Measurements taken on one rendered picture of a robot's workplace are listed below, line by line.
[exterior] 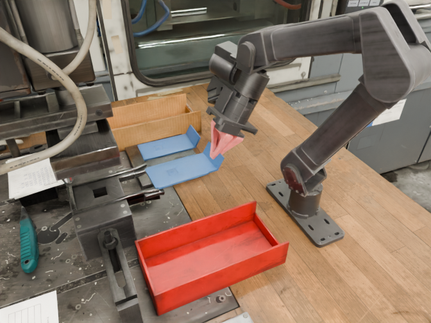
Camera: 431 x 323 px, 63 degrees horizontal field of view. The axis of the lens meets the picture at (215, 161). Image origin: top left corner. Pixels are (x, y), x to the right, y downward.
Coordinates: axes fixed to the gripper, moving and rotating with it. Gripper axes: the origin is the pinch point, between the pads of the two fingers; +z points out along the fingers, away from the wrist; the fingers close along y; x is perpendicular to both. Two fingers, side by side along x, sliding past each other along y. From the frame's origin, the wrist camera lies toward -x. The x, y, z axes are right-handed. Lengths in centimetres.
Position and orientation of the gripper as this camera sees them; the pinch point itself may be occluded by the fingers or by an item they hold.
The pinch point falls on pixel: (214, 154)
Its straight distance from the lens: 76.1
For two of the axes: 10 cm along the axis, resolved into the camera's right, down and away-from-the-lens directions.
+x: 4.5, 5.2, -7.2
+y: -7.8, -1.7, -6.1
